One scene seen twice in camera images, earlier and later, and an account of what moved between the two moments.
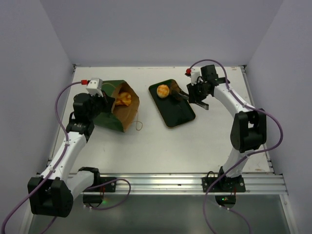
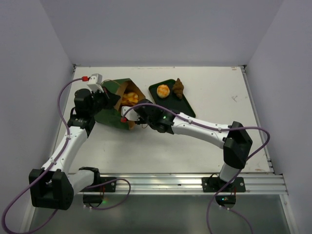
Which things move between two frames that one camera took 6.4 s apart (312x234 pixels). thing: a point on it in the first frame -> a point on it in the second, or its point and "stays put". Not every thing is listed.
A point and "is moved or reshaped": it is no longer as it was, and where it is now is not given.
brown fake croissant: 174,90 is moved or reshaped
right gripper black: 193,93 -> 140,113
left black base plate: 108,188 stays put
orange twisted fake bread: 124,98 is moved or reshaped
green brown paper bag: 125,106 is moved or reshaped
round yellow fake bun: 163,91 stays put
